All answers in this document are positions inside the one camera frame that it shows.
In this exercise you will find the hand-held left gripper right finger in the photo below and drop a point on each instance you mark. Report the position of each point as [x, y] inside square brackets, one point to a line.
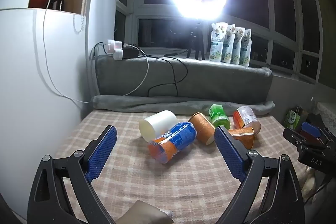
[229, 153]

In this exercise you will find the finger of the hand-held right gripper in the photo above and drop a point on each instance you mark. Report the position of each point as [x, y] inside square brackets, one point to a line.
[292, 136]
[311, 128]

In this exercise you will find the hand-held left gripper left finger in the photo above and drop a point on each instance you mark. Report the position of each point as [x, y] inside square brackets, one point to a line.
[102, 153]

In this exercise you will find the blue and orange cup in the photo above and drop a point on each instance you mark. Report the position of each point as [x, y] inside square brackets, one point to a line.
[172, 142]

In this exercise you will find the orange paper cup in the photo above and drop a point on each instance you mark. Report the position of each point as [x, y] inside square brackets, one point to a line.
[242, 137]

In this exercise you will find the brown paper cup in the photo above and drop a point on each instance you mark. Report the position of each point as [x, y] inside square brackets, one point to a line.
[202, 128]

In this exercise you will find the orange cup with white label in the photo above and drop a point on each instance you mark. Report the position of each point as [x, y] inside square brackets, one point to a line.
[246, 119]

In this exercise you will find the green plastic cup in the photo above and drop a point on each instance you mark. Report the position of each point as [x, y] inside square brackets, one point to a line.
[219, 116]

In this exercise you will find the white plastic cup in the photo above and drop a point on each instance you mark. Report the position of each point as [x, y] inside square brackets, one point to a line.
[157, 124]

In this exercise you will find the green shopping bag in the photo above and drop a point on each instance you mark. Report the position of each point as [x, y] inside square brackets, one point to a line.
[294, 117]

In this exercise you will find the white lace cloth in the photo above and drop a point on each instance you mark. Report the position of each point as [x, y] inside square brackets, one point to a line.
[326, 113]

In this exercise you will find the plaid blanket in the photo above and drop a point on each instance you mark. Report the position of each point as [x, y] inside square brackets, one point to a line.
[170, 182]

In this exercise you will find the grey rolled blanket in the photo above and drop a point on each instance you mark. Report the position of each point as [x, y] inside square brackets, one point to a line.
[183, 106]

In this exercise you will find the brown paper bag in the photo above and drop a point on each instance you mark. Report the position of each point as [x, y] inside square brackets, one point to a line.
[141, 214]

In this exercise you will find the grey padded cushion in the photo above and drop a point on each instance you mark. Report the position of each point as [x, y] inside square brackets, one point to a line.
[210, 79]

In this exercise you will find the white green printed pouch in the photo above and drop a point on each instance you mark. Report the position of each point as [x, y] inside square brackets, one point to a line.
[247, 49]
[216, 43]
[239, 48]
[231, 45]

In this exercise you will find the white charger plug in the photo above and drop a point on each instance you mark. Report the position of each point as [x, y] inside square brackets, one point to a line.
[109, 47]
[118, 54]
[118, 45]

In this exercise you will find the black power strip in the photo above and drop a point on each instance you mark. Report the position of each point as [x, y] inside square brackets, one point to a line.
[130, 53]

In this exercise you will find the white cabinet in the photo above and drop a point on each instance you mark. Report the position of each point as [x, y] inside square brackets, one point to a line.
[26, 69]

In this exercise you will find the black tripod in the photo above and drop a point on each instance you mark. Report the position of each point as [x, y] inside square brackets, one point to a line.
[197, 37]

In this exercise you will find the dark bottle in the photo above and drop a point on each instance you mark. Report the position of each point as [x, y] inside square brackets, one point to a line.
[58, 3]

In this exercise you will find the white window frame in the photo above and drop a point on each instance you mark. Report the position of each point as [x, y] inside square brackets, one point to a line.
[265, 29]

